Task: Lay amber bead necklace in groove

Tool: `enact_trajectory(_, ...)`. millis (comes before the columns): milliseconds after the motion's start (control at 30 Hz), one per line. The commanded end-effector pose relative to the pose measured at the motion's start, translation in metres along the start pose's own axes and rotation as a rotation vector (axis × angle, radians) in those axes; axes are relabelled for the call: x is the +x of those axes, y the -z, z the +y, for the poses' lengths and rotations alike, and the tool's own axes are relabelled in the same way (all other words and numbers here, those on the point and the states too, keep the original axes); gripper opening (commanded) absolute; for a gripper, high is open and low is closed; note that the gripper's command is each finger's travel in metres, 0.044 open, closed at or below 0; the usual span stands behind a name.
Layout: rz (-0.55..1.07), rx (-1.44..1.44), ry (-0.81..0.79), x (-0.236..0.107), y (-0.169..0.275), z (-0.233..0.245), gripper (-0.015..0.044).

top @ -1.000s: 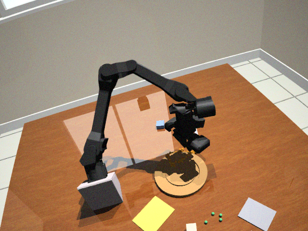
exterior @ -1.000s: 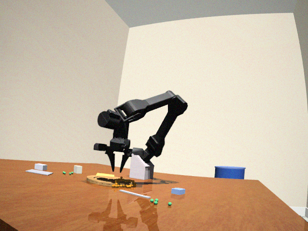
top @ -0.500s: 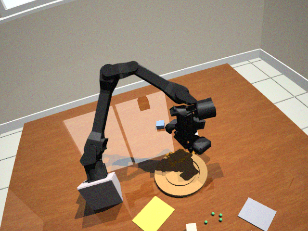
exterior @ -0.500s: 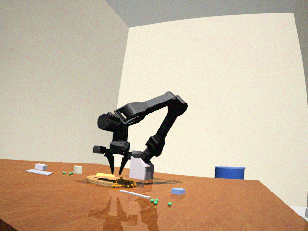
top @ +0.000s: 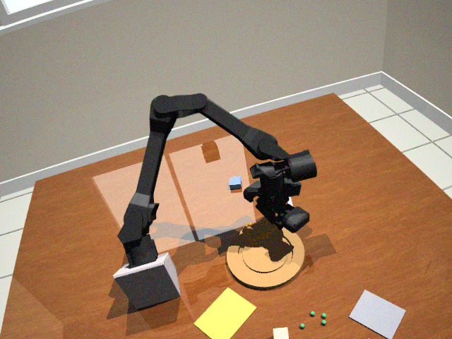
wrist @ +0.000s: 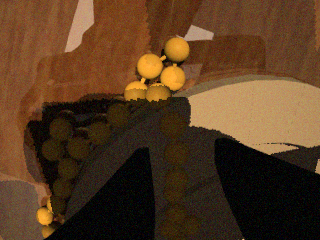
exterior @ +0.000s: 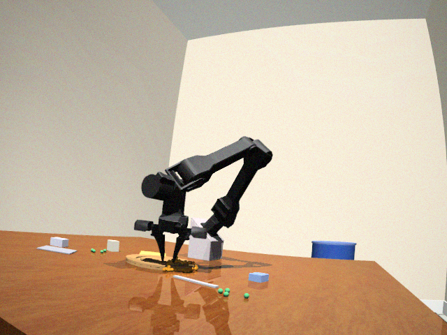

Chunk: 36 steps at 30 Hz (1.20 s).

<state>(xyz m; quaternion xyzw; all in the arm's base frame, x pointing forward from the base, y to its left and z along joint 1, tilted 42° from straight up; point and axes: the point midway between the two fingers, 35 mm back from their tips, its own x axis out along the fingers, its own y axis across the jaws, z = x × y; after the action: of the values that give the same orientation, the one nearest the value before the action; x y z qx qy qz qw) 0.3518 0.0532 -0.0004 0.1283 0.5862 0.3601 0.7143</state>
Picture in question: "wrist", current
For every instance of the tan round board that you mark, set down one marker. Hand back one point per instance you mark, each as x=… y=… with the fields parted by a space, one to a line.
x=272 y=114

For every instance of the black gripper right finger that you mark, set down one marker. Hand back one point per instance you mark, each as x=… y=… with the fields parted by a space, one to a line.
x=270 y=198

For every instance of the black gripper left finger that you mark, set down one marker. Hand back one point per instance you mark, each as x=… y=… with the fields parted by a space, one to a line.
x=124 y=209

